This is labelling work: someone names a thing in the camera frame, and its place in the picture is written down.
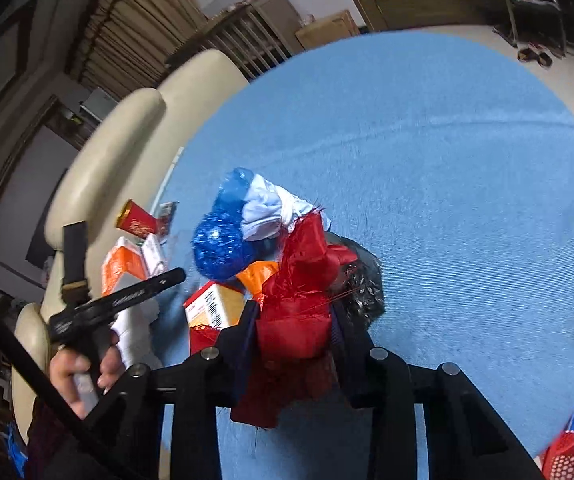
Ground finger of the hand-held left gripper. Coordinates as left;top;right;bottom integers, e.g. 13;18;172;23
154;268;188;295

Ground orange plastic wrapper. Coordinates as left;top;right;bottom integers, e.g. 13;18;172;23
237;260;281;306

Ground person's left forearm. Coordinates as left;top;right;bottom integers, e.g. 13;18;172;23
26;400;118;480

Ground person's left hand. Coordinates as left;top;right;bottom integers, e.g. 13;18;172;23
49;345;124;418

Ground beige leather chair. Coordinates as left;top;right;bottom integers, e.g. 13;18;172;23
44;87;168;252
159;49;251;113
11;302;52;443

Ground wooden slatted radiator cover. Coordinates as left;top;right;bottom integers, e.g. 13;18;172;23
167;0;308;82

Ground black cable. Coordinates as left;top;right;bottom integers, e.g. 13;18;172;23
0;277;135;480

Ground black metal armchair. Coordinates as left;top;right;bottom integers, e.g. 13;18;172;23
491;0;568;57

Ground blue tablecloth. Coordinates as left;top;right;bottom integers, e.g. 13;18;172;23
159;30;574;480

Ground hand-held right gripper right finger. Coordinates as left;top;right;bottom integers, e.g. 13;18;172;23
332;310;545;480

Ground brown cardboard box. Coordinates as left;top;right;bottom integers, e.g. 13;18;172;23
294;10;361;52

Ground white paper sheets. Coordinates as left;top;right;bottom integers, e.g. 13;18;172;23
111;305;164;372

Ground red paper tube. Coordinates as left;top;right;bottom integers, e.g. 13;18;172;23
117;199;160;238

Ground orange translucent box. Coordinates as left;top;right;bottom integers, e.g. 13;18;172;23
101;236;146;297

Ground beige curtain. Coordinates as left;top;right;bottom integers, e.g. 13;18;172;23
67;0;208;101

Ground blue plastic bag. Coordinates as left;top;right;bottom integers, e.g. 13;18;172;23
192;166;270;282

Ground orange white barcode box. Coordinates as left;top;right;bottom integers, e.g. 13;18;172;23
183;280;246;332

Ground crumpled pale blue tissue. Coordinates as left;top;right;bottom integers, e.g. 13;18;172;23
242;174;288;241

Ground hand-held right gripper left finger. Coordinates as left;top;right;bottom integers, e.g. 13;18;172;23
84;302;262;480

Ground small dark red packet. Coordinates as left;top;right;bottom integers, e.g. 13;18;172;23
158;201;179;236

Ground white red small box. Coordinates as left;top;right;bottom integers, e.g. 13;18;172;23
142;235;168;276

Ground black plastic bag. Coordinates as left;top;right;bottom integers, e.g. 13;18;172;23
324;232;386;333

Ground red mesh bag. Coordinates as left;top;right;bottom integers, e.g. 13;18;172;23
231;205;362;429

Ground crumpled white tissue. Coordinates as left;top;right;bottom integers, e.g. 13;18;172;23
279;187;320;233

